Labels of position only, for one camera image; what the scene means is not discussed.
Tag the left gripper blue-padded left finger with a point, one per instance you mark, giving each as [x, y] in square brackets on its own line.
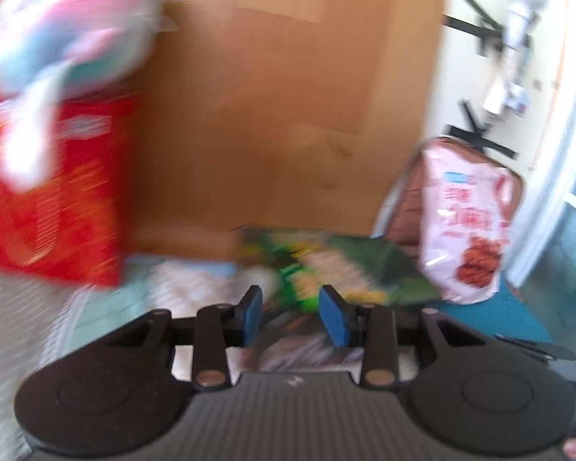
[209, 334]

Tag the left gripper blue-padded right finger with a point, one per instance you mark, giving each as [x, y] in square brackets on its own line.
[366, 325]

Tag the green snack packet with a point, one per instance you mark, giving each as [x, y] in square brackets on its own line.
[291, 265]

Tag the black open cardboard box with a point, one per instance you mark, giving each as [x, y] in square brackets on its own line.
[293, 341]

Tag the teal patterned bed cover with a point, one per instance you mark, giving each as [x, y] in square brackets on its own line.
[503, 314]

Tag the pink fried dough snack bag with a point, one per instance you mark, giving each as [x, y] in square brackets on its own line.
[464, 227]

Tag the red gift bag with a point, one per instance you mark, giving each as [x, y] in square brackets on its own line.
[70, 228]

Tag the beige patterned bed sheet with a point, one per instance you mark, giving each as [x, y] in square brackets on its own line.
[41, 321]

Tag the pastel unicorn plush toy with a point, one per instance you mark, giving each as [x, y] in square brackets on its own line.
[55, 50]

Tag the wooden board against wall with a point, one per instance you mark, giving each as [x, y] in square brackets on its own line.
[278, 113]

